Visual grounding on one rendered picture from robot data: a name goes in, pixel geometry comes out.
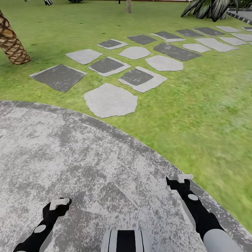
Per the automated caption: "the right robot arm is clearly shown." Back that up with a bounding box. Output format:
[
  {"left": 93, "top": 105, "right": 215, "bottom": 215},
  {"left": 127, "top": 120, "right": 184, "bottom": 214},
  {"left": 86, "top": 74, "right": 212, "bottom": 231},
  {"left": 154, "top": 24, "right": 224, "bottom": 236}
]
[{"left": 166, "top": 174, "right": 243, "bottom": 252}]

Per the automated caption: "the robot trunk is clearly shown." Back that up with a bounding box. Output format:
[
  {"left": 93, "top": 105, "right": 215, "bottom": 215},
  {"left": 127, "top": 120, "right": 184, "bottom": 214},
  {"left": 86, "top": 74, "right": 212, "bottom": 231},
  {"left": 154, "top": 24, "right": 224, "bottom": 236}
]
[{"left": 101, "top": 230, "right": 151, "bottom": 252}]

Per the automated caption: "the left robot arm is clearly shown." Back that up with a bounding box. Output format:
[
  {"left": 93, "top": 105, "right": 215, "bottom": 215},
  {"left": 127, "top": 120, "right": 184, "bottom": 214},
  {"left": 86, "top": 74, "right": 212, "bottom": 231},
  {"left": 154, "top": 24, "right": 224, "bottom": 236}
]
[{"left": 13, "top": 198, "right": 70, "bottom": 252}]

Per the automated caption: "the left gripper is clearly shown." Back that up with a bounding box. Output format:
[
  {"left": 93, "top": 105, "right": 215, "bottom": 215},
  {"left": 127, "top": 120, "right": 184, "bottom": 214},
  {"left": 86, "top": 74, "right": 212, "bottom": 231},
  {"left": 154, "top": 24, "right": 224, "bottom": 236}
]
[{"left": 43, "top": 203, "right": 70, "bottom": 220}]

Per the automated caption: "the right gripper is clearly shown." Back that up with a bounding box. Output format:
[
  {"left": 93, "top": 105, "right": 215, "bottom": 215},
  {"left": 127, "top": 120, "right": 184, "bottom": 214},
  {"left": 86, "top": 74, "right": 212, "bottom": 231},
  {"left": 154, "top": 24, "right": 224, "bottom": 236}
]
[{"left": 166, "top": 177, "right": 190, "bottom": 193}]

